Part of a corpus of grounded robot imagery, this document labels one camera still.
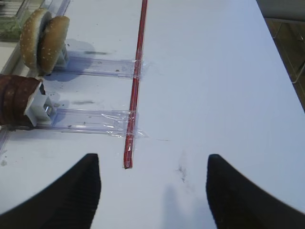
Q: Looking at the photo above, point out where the sesame bun top inner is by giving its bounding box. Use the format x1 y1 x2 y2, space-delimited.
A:
38 16 70 74

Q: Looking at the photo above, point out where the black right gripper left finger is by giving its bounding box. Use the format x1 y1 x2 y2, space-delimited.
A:
0 154 101 229

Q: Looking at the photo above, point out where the red plastic rail strip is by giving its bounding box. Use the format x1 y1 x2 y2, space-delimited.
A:
123 0 148 169

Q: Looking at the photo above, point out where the sesame bun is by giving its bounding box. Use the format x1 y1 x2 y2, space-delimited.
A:
19 8 51 69
38 16 70 74

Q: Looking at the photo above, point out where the clear patty dispenser track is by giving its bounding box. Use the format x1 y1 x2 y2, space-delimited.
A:
35 108 141 137

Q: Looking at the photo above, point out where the white patty pusher block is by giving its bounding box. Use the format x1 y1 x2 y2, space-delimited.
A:
24 87 56 127

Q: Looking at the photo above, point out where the brown meat patty stack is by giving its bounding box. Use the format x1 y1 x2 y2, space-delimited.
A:
0 74 46 127

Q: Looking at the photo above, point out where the clear bun dispenser track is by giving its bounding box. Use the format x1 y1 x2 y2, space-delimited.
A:
53 56 142 79

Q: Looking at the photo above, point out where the clear lettuce container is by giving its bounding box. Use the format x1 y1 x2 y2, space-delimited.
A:
0 0 44 42

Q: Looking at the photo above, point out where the sesame bun top outer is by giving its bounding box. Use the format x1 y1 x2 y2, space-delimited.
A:
19 8 51 69

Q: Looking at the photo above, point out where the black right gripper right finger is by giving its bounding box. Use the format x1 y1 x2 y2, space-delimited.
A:
206 154 305 229

